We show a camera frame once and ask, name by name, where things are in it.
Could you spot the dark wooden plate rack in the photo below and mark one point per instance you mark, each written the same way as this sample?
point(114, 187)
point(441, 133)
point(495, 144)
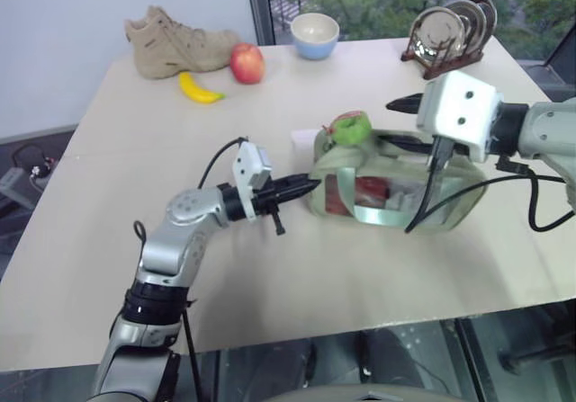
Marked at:
point(445, 65)

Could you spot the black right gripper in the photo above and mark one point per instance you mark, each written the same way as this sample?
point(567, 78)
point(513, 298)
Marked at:
point(455, 148)

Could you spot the yellow banana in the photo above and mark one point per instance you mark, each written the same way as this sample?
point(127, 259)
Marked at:
point(195, 91)

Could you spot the blue ceramic bowl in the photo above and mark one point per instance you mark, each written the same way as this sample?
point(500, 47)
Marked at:
point(315, 38)

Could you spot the shiny glass plate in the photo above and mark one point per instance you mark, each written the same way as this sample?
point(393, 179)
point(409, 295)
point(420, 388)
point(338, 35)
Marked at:
point(472, 24)
point(436, 35)
point(489, 17)

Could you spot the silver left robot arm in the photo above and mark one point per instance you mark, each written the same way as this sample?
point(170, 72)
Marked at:
point(175, 244)

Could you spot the red packet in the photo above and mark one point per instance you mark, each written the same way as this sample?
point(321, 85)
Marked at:
point(371, 188)

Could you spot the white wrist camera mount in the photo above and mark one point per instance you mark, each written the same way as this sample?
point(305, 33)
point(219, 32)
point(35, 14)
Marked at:
point(454, 105)
point(245, 163)

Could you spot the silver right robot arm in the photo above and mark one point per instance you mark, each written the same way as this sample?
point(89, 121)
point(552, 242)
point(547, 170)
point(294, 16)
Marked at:
point(544, 127)

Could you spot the tan suede boot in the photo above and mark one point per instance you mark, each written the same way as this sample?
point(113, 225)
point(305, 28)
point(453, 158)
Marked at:
point(180, 47)

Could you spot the light green tote bag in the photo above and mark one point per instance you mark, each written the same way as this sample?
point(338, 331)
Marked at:
point(333, 163)

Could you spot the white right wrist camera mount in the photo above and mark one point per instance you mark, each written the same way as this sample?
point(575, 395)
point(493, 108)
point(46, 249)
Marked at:
point(454, 105)

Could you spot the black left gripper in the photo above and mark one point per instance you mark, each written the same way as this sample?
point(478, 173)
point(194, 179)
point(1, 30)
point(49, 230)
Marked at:
point(266, 197)

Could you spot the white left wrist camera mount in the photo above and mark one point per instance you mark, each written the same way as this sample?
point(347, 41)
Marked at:
point(245, 163)

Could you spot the white small packet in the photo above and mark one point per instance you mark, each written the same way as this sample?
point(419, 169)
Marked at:
point(402, 199)

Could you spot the red apple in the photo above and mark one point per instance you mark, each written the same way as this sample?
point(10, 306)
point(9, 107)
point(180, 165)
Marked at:
point(246, 62)

